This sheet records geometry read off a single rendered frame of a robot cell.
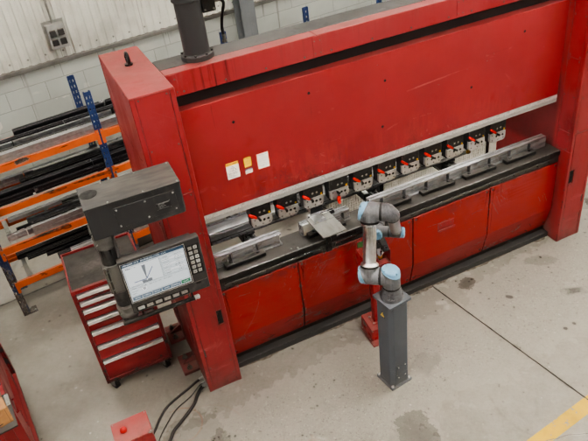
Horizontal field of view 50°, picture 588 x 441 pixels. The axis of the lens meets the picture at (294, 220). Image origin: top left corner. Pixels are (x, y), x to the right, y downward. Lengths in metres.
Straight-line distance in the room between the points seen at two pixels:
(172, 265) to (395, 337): 1.59
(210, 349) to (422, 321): 1.68
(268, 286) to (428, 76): 1.83
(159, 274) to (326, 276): 1.57
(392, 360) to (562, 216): 2.21
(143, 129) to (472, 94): 2.45
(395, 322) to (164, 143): 1.85
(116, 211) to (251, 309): 1.60
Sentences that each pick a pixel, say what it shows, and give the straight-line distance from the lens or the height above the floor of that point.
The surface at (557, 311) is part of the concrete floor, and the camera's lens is 5.30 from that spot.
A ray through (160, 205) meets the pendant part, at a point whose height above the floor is 1.84.
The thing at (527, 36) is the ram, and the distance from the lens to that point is 5.00.
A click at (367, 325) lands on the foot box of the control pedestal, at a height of 0.11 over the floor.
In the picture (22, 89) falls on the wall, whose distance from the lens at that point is 7.89.
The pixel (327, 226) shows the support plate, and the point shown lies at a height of 1.00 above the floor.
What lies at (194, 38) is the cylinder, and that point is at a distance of 3.74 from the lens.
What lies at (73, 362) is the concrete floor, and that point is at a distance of 5.39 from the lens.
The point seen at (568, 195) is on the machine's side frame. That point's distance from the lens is 5.77.
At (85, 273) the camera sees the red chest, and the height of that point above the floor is 0.98.
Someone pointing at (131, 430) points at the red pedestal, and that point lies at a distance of 3.67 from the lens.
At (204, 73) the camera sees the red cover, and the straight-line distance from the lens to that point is 3.72.
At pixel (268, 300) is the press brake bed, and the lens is 4.56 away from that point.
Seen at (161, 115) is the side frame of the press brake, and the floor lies 2.16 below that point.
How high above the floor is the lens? 3.54
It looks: 34 degrees down
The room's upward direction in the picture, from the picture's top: 8 degrees counter-clockwise
